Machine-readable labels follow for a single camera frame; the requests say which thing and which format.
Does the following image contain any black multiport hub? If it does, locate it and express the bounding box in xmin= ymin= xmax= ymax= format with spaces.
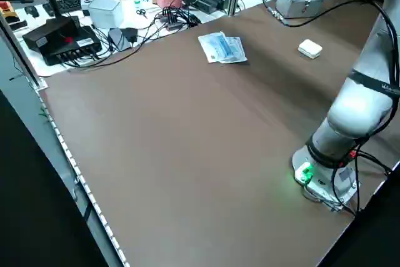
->
xmin=43 ymin=25 xmax=103 ymax=66

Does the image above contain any aluminium frame bar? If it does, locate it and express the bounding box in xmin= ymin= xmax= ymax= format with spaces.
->
xmin=0 ymin=13 xmax=49 ymax=91

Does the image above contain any grey flat power bank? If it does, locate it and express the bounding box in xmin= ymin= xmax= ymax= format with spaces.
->
xmin=107 ymin=28 xmax=133 ymax=51

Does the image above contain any black usb hub with cables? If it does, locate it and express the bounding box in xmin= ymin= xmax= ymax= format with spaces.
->
xmin=155 ymin=6 xmax=201 ymax=33

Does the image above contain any black plug adapter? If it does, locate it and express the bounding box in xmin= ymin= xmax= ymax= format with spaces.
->
xmin=120 ymin=27 xmax=139 ymax=49

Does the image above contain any white square container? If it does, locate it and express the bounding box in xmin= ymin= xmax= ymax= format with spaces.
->
xmin=88 ymin=0 xmax=123 ymax=29

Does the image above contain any black box device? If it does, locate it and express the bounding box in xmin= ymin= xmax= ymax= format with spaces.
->
xmin=22 ymin=16 xmax=81 ymax=51

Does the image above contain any blue white mask packet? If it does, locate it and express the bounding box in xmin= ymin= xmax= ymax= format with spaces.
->
xmin=197 ymin=31 xmax=239 ymax=64
xmin=218 ymin=36 xmax=249 ymax=64

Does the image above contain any black cable with metal connector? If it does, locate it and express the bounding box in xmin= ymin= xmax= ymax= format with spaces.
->
xmin=264 ymin=0 xmax=381 ymax=28

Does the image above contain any black keyboard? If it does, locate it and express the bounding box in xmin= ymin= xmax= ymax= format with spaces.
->
xmin=46 ymin=0 xmax=95 ymax=11

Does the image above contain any small white medicine box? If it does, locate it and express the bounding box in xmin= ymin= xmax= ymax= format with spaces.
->
xmin=297 ymin=39 xmax=323 ymax=60

